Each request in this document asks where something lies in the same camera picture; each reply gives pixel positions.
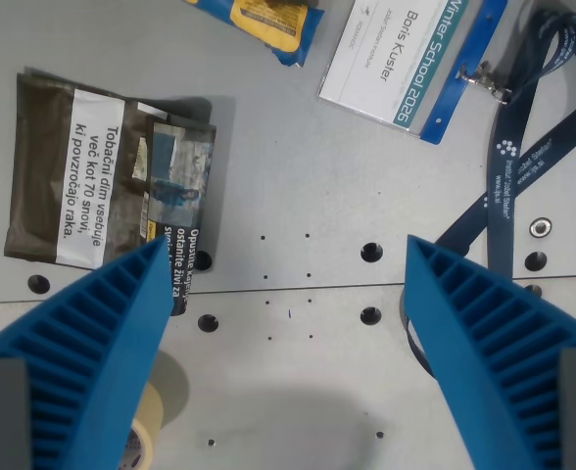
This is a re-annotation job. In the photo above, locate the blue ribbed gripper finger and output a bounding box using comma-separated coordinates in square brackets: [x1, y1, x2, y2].
[0, 237, 177, 470]
[405, 234, 576, 470]

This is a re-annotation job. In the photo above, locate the blue and yellow snack bag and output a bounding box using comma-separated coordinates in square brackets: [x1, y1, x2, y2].
[184, 0, 325, 68]

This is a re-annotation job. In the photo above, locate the beige masking tape roll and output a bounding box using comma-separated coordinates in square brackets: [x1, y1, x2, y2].
[122, 381, 167, 470]

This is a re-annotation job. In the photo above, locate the dark tobacco pouch with warning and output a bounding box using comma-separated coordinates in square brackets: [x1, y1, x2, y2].
[3, 71, 218, 318]

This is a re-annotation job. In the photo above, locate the white name badge blue holder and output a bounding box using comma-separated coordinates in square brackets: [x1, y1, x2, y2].
[317, 0, 509, 145]

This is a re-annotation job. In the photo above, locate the navy blue printed lanyard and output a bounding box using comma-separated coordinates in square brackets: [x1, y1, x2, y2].
[401, 8, 576, 381]

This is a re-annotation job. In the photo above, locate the metal lanyard clip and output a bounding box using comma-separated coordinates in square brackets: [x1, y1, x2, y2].
[459, 60, 510, 106]

